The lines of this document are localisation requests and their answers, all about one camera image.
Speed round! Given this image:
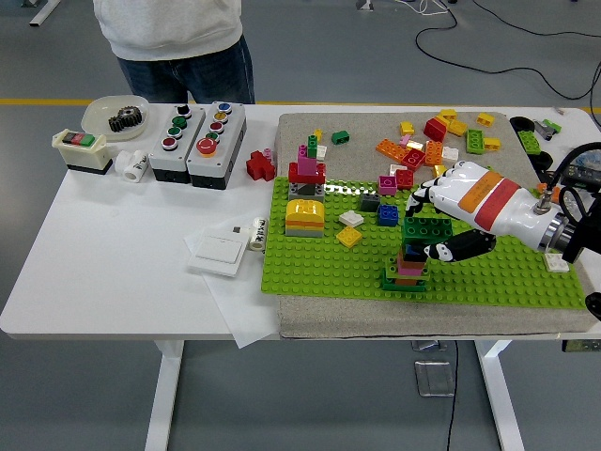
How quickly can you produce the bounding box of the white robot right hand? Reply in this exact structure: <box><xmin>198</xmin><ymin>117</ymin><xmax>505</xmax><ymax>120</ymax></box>
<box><xmin>404</xmin><ymin>161</ymin><xmax>564</xmax><ymax>264</ymax></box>

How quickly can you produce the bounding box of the dark green long brick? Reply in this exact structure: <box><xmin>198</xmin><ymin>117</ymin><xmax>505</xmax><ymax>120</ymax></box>
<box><xmin>402</xmin><ymin>216</ymin><xmax>455</xmax><ymax>245</ymax></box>

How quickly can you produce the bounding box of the orange rectangular brick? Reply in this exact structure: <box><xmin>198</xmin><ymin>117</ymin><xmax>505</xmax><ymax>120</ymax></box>
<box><xmin>424</xmin><ymin>139</ymin><xmax>445</xmax><ymax>168</ymax></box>

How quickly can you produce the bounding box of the large red brick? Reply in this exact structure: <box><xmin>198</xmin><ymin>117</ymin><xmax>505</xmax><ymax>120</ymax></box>
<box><xmin>424</xmin><ymin>117</ymin><xmax>447</xmax><ymax>141</ymax></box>

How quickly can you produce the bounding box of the pink stacked brick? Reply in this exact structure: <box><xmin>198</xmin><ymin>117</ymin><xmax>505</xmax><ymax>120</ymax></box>
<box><xmin>396</xmin><ymin>253</ymin><xmax>429</xmax><ymax>279</ymax></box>

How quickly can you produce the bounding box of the orange long brick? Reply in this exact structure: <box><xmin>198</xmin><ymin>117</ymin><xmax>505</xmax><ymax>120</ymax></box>
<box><xmin>375</xmin><ymin>138</ymin><xmax>409</xmax><ymax>163</ymax></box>

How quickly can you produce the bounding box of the green flat base brick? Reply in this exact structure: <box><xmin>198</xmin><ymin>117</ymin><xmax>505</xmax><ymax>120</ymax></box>
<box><xmin>378</xmin><ymin>257</ymin><xmax>431</xmax><ymax>293</ymax></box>

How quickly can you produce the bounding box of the yellow flat square brick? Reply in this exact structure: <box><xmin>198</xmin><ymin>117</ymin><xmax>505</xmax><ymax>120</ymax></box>
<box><xmin>335</xmin><ymin>225</ymin><xmax>363</xmax><ymax>249</ymax></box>

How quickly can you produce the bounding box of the green studded baseplate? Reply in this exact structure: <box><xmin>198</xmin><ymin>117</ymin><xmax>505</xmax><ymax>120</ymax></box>
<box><xmin>260</xmin><ymin>176</ymin><xmax>591</xmax><ymax>310</ymax></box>

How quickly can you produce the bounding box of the yellow domed brick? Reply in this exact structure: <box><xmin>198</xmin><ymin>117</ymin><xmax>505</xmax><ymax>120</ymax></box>
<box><xmin>285</xmin><ymin>198</ymin><xmax>326</xmax><ymax>224</ymax></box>

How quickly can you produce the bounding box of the tall pink brick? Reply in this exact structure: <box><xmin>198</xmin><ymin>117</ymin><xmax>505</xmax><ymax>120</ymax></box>
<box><xmin>296</xmin><ymin>144</ymin><xmax>318</xmax><ymax>176</ymax></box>

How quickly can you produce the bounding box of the grey layer brick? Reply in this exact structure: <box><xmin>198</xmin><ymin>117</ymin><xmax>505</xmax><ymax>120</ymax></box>
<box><xmin>285</xmin><ymin>225</ymin><xmax>325</xmax><ymax>239</ymax></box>

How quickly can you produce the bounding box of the red wide brick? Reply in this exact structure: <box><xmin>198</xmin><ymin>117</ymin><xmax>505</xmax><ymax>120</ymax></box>
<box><xmin>287</xmin><ymin>162</ymin><xmax>328</xmax><ymax>185</ymax></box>

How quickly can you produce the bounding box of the grey brick with dark wedge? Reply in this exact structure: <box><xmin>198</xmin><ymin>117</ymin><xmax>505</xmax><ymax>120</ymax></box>
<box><xmin>288</xmin><ymin>181</ymin><xmax>326</xmax><ymax>199</ymax></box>

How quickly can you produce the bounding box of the red cross-shaped brick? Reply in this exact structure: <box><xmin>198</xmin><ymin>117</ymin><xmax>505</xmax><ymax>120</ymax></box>
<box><xmin>245</xmin><ymin>149</ymin><xmax>278</xmax><ymax>182</ymax></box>

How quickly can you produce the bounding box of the clear plastic bag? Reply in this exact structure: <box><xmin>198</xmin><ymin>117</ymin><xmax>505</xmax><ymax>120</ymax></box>
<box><xmin>561</xmin><ymin>187</ymin><xmax>593</xmax><ymax>223</ymax></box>

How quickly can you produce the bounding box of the black electronic box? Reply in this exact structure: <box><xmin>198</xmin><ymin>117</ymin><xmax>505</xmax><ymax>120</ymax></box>
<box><xmin>561</xmin><ymin>162</ymin><xmax>601</xmax><ymax>190</ymax></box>

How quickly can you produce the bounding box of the clear bag of blue parts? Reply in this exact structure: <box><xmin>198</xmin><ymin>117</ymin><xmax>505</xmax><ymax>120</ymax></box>
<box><xmin>573</xmin><ymin>148</ymin><xmax>601</xmax><ymax>171</ymax></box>

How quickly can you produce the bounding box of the grey-brown mat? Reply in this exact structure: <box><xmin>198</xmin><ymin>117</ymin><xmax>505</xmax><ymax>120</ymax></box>
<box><xmin>275</xmin><ymin>111</ymin><xmax>601</xmax><ymax>338</ymax></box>

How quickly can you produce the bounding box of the table control panel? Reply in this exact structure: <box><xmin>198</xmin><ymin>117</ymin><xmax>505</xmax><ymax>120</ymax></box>
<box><xmin>562</xmin><ymin>338</ymin><xmax>601</xmax><ymax>353</ymax></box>

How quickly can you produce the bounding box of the metal floor socket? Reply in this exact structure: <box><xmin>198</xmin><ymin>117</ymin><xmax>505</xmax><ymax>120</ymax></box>
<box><xmin>414</xmin><ymin>360</ymin><xmax>455</xmax><ymax>398</ymax></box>

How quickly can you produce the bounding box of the white table leg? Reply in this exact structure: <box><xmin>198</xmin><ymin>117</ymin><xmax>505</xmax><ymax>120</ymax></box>
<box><xmin>473</xmin><ymin>338</ymin><xmax>526</xmax><ymax>451</ymax></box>
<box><xmin>144</xmin><ymin>338</ymin><xmax>185</xmax><ymax>451</ymax></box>

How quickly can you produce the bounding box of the white printed cylinder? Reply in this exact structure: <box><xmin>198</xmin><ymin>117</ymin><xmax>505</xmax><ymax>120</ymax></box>
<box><xmin>247</xmin><ymin>216</ymin><xmax>268</xmax><ymax>252</ymax></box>

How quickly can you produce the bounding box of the white paper sheet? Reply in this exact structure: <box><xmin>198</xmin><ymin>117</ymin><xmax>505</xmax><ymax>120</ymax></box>
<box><xmin>183</xmin><ymin>216</ymin><xmax>282</xmax><ymax>350</ymax></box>

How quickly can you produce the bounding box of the grey emergency-stop button box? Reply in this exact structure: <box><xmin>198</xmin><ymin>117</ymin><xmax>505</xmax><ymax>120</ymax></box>
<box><xmin>186</xmin><ymin>101</ymin><xmax>248</xmax><ymax>190</ymax></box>

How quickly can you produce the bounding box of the grey four-button box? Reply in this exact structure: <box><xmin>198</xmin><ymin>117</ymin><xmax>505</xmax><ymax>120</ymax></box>
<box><xmin>147</xmin><ymin>103</ymin><xmax>207</xmax><ymax>183</ymax></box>

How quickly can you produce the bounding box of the white pipe tee fitting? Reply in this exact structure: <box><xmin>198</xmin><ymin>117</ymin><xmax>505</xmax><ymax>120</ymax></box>
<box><xmin>114</xmin><ymin>148</ymin><xmax>150</xmax><ymax>182</ymax></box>

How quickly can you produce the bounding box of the person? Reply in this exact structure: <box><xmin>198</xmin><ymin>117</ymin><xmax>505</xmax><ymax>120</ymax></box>
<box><xmin>92</xmin><ymin>0</ymin><xmax>256</xmax><ymax>105</ymax></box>

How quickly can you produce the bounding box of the white plastic bowl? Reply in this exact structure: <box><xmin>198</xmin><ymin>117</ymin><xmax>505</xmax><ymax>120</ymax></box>
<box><xmin>82</xmin><ymin>95</ymin><xmax>151</xmax><ymax>142</ymax></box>

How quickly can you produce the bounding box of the white table foot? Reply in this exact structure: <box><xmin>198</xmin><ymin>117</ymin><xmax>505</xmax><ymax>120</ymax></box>
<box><xmin>28</xmin><ymin>0</ymin><xmax>62</xmax><ymax>27</ymax></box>

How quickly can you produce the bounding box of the black floor cable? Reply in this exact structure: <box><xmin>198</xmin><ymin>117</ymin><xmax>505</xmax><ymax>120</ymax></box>
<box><xmin>415</xmin><ymin>0</ymin><xmax>601</xmax><ymax>101</ymax></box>
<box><xmin>469</xmin><ymin>0</ymin><xmax>601</xmax><ymax>38</ymax></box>

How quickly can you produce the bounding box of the black hanging cable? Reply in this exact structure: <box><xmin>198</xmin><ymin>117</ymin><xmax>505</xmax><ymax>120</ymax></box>
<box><xmin>444</xmin><ymin>338</ymin><xmax>459</xmax><ymax>451</ymax></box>

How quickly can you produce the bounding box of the white floor cable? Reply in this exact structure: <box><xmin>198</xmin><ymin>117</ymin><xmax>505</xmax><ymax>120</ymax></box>
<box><xmin>393</xmin><ymin>0</ymin><xmax>450</xmax><ymax>16</ymax></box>

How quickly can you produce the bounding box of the white wall switch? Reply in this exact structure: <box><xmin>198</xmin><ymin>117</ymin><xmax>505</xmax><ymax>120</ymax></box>
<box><xmin>187</xmin><ymin>230</ymin><xmax>248</xmax><ymax>279</ymax></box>

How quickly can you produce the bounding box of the cream red-green switch box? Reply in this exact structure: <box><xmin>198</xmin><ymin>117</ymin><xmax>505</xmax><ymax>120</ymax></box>
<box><xmin>51</xmin><ymin>129</ymin><xmax>118</xmax><ymax>177</ymax></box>

